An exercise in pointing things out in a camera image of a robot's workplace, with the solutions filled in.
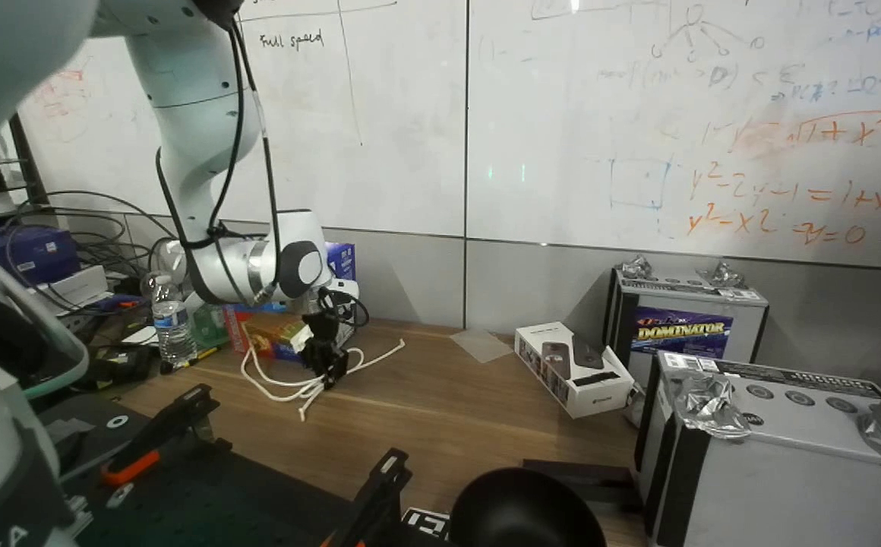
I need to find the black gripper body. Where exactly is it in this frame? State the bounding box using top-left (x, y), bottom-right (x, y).
top-left (304, 289), bottom-right (372, 349)

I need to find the white rope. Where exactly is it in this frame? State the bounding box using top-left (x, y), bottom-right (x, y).
top-left (234, 318), bottom-right (410, 425)

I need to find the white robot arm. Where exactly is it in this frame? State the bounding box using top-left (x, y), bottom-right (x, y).
top-left (0, 0), bottom-right (334, 545)

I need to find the blue snack box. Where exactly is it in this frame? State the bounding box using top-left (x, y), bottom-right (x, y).
top-left (226, 243), bottom-right (358, 360)

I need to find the small white open box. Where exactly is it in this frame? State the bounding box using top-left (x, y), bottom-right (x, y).
top-left (512, 324), bottom-right (636, 420)

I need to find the blue cardboard box left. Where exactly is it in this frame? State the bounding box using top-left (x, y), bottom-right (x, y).
top-left (0, 224), bottom-right (80, 287)

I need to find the clear plastic water bottle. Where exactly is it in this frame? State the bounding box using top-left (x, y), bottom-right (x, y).
top-left (149, 273), bottom-right (193, 369)

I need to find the black white marker tag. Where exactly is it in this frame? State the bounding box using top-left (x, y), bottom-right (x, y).
top-left (400, 507), bottom-right (449, 538)

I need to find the grey battery near edge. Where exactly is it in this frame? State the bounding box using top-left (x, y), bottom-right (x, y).
top-left (636, 354), bottom-right (881, 547)

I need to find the orange handled black clamp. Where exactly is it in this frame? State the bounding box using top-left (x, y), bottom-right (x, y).
top-left (101, 383), bottom-right (220, 488)

